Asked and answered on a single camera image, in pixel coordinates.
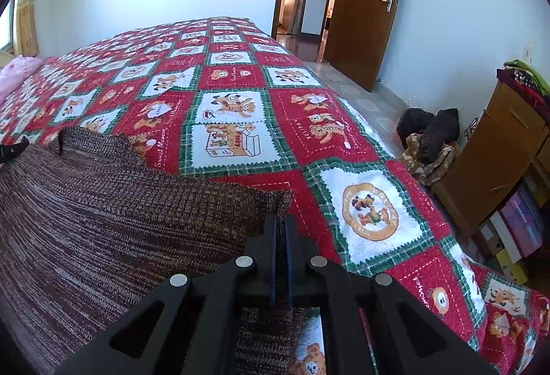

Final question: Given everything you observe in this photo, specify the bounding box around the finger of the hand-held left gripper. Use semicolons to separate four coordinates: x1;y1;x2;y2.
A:
0;136;30;164

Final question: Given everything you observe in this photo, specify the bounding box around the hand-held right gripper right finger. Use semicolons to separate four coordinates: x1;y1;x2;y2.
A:
284;214;499;375

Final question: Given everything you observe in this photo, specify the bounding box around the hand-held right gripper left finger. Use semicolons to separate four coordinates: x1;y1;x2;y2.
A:
56;214;280;375

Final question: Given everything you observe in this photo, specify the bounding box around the brown knitted sweater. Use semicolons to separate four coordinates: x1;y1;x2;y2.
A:
0;126;308;375

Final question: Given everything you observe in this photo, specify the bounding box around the pile of dark clothes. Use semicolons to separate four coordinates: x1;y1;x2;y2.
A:
396;108;460;163

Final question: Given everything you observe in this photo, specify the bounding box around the pink pillow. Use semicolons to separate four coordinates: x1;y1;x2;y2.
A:
0;56;44;101

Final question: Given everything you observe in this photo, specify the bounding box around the window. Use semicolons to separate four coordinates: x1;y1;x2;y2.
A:
0;1;16;53

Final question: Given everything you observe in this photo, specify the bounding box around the yellow curtain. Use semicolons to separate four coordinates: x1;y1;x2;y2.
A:
15;0;39;58

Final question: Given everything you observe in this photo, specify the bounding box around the red checked printed bed blanket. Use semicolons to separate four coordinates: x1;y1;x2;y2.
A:
0;17;550;375

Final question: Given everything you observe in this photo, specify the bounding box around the tan patterned cloth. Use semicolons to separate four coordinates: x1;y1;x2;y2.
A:
401;133;456;187

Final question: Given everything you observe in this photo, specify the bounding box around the white box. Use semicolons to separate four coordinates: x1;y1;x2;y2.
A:
477;212;523;264

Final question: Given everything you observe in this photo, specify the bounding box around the yellow box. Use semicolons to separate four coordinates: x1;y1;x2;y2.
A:
494;250;529;285

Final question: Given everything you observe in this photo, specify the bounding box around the wooden desk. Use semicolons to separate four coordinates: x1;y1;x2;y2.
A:
432;68;550;247

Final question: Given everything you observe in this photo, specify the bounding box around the brown wooden door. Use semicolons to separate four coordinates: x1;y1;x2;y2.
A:
323;0;411;93

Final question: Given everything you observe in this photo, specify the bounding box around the dark red cloth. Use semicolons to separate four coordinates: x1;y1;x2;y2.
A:
496;68;550;107

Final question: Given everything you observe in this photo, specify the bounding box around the green cloth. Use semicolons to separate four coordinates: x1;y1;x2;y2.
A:
504;59;550;96

